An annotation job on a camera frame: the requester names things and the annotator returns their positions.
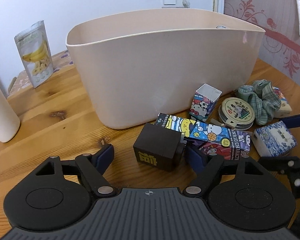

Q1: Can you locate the small cartoon box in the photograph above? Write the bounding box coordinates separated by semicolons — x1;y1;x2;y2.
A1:
189;84;222;124

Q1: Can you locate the green checkered scrunchie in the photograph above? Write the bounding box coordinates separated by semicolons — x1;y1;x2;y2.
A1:
236;79;282;125

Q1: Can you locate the blue white porcelain-pattern box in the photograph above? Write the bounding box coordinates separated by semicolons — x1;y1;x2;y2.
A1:
252;120;297;158

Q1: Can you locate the dark cartoon pencil-lead box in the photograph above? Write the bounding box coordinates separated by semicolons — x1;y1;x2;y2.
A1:
200;129;252;163

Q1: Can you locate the black cube box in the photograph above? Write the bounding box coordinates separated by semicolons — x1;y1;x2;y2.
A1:
133;123;185;172

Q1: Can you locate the white box red blue print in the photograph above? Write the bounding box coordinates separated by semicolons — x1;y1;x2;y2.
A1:
271;86;293;118

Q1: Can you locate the blue cartoon pencil-lead box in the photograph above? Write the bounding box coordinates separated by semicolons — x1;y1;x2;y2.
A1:
185;120;232;146

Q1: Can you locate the banana chips snack bag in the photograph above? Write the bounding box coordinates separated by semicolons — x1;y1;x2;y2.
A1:
14;20;54;88

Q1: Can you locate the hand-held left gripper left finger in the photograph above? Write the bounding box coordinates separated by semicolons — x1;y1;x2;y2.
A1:
36;144;115;198

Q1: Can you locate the round metal ointment tin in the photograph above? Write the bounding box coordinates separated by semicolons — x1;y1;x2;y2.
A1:
219;97;256;130

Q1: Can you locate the yellow cartoon pencil-lead box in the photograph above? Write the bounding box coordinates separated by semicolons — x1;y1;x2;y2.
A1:
157;113;198;133

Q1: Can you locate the cream thermos bottle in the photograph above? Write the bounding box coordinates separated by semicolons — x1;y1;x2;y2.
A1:
0;62;21;143

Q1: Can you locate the small beige clip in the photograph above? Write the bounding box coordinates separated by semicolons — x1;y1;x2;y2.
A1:
210;119;238;131

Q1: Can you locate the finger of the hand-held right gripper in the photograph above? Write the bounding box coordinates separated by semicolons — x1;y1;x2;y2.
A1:
259;154;300;199
282;102;300;130

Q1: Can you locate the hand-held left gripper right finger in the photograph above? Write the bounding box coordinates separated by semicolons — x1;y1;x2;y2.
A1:
185;145;263;198

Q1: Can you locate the beige plastic storage bin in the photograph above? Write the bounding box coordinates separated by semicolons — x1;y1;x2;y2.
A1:
65;7;266;130

